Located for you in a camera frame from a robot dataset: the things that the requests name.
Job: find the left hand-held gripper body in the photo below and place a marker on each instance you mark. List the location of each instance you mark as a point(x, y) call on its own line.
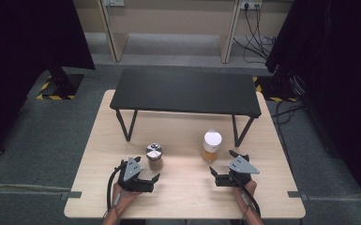
point(132, 170)

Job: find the person's right hand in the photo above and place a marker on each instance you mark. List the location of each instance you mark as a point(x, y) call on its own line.
point(239, 195)

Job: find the glass spice jar silver lid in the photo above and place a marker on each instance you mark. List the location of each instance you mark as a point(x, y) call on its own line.
point(155, 163)

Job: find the grey tape strip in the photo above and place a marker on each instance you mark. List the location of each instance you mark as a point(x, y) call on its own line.
point(72, 195)
point(297, 194)

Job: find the beige desk side panel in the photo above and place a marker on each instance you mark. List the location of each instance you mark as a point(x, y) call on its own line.
point(115, 37)
point(228, 40)

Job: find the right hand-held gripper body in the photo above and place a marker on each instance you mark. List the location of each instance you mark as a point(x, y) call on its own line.
point(242, 167)

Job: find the black shelf with metal legs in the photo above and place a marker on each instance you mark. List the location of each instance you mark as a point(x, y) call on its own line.
point(184, 90)

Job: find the person's left hand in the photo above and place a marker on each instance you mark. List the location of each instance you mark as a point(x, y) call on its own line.
point(122, 200)

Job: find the black curtain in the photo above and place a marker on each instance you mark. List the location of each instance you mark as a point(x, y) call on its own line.
point(340, 78)
point(18, 62)

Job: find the white wall socket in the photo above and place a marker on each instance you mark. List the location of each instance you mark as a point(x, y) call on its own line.
point(115, 2)
point(250, 3)

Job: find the glass jar white lid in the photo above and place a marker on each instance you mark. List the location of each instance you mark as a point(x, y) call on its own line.
point(212, 140)

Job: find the black stand base striped tape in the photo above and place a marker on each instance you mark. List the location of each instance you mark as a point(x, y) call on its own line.
point(275, 89)
point(68, 82)

